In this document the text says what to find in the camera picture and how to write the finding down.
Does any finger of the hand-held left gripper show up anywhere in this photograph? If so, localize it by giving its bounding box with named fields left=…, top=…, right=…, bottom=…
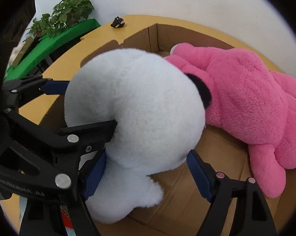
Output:
left=3, top=109, right=118, bottom=191
left=2, top=76, right=70, bottom=109

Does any small black figurine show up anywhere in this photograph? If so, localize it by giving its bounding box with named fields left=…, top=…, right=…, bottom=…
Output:
left=110, top=16, right=125, bottom=28

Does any tan flat box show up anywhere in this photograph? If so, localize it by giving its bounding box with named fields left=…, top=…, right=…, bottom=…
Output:
left=10, top=38, right=32, bottom=67

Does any pink plush toy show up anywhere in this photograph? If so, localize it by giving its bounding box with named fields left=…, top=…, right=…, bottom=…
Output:
left=164, top=43, right=296, bottom=199

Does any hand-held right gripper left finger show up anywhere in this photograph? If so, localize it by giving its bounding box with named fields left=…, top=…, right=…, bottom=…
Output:
left=20, top=152, right=107, bottom=236

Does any red white packet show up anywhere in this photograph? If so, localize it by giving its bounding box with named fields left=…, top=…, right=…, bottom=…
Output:
left=61, top=206, right=76, bottom=236

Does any cardboard box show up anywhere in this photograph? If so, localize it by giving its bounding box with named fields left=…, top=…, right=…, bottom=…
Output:
left=39, top=23, right=296, bottom=236

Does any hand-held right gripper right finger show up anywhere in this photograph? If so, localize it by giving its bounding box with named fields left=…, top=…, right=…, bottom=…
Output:
left=187, top=150, right=277, bottom=236

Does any white plush toy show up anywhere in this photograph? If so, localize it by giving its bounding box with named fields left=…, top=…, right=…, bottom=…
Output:
left=64, top=48, right=212, bottom=225

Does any green potted plant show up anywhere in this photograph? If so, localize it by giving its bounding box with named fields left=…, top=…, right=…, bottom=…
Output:
left=28, top=0, right=94, bottom=38

